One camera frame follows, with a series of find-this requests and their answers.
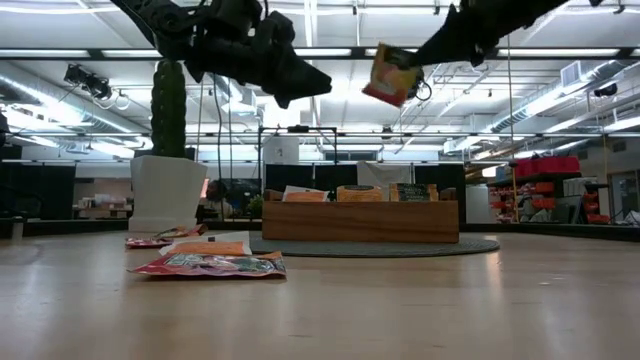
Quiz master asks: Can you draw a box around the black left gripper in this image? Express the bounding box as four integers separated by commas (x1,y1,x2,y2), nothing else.
184,0,332,109

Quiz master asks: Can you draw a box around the small green plant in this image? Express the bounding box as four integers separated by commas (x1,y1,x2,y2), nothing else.
244,194,265,220

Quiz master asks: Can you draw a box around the wooden tea organizer box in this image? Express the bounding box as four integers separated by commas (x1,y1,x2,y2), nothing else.
261,187,461,245

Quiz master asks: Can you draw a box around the thin hanging cable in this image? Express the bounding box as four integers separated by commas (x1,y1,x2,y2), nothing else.
212,74,225,221

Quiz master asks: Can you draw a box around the white cloth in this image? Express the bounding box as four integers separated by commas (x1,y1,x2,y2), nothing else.
356,160,416,189

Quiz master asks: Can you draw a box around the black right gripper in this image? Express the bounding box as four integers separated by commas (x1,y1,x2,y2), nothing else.
410,0,571,67

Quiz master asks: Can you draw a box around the black framed LED light bar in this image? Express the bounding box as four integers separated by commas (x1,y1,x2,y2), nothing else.
0,47,640,62

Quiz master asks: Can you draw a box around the white panel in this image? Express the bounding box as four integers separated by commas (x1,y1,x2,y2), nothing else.
263,135,301,166

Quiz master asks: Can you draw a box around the black background rig frame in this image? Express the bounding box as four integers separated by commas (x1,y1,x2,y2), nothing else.
257,124,340,201

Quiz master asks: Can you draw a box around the grey round woven placemat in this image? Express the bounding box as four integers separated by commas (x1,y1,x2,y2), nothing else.
248,234,501,259

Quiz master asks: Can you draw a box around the white plant pot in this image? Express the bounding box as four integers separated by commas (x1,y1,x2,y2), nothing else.
128,154,209,234

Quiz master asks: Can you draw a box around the green cactus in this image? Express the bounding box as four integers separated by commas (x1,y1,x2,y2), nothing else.
150,58,188,159

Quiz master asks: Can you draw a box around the black aluminium table frame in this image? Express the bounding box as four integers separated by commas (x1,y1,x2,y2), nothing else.
0,217,640,245

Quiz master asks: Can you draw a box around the black partition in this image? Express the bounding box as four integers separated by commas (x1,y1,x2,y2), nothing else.
0,164,77,221

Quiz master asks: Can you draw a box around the person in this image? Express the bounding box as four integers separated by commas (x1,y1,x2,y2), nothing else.
203,178,236,221

